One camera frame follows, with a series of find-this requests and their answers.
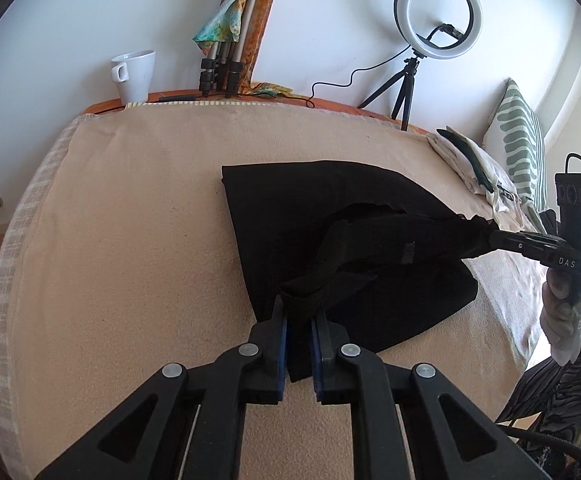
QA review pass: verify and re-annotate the black ring light cable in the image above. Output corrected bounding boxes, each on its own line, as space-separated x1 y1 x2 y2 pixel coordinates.
305 50 414 109

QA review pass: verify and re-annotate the thick black cable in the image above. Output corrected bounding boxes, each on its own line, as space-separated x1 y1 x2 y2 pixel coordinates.
501 422 581 461

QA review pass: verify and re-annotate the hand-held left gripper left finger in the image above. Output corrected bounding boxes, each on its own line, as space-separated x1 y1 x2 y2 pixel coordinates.
35 295 288 480

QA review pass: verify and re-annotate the folded grey tripod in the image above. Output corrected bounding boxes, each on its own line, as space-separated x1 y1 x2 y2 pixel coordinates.
199 0 274 98

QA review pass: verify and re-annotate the colourful floral scarf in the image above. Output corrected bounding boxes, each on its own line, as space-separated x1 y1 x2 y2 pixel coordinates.
193 0 264 56

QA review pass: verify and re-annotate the pale checked bed cover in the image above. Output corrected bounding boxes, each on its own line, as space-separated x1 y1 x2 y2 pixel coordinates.
0 102 391 466

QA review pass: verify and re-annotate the beige blanket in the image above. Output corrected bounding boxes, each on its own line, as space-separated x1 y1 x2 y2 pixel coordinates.
0 100 556 480

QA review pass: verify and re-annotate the black t-shirt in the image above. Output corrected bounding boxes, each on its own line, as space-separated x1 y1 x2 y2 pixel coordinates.
220 160 496 383

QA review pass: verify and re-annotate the dark green cloth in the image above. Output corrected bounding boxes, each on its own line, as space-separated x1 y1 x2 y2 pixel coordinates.
437 129 501 193

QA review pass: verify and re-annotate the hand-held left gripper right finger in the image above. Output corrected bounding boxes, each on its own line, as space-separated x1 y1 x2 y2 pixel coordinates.
312 310 551 480

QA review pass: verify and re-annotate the orange scarf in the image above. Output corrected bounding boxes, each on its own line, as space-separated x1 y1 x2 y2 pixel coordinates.
243 0 294 98

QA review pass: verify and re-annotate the green white patterned pillow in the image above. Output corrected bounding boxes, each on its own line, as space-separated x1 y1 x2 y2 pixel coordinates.
481 78 549 216

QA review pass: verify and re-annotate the white mug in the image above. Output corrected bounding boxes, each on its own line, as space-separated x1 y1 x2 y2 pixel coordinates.
111 50 156 104

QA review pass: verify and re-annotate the person's right hand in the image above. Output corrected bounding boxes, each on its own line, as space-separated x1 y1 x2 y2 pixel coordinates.
541 267 581 366

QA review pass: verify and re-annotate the orange wooden ledge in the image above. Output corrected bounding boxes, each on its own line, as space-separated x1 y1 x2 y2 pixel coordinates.
84 87 429 136

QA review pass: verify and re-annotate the cream tote bag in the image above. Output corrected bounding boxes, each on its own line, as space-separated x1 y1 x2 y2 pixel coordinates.
445 126 526 223

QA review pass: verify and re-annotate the white ring light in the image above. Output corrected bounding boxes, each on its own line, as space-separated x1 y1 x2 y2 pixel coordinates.
395 0 484 61

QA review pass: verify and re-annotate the person's dark patterned clothing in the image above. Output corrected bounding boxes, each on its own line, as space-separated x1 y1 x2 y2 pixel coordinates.
495 355 581 461

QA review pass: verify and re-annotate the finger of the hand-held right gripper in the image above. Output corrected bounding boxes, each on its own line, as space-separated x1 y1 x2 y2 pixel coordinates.
488 230 566 263

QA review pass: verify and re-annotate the black mini tripod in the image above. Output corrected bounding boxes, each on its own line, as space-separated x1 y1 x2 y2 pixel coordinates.
358 57 420 132

